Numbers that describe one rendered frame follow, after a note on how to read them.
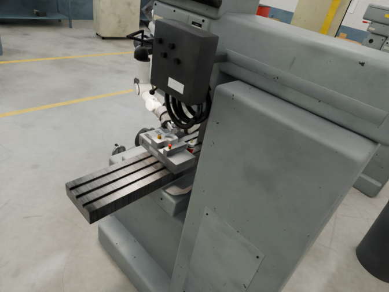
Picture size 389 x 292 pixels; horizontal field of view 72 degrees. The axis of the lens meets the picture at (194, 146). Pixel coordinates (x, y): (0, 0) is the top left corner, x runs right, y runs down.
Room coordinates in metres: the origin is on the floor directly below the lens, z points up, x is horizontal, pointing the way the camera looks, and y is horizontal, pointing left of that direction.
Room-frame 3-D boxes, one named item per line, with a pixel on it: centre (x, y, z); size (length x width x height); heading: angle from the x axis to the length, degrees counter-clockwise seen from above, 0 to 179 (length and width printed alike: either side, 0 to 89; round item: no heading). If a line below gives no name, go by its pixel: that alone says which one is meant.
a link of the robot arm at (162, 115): (1.36, 0.18, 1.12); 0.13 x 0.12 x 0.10; 125
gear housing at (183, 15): (1.26, 0.10, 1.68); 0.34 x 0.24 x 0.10; 53
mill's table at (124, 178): (1.32, 0.10, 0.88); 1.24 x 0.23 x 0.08; 143
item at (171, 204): (1.28, 0.13, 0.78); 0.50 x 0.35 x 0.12; 53
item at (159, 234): (1.30, 0.15, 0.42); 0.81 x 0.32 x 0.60; 53
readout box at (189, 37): (0.83, 0.10, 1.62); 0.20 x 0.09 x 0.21; 53
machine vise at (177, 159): (1.29, 0.16, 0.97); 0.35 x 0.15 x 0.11; 50
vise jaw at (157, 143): (1.31, 0.18, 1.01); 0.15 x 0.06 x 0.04; 140
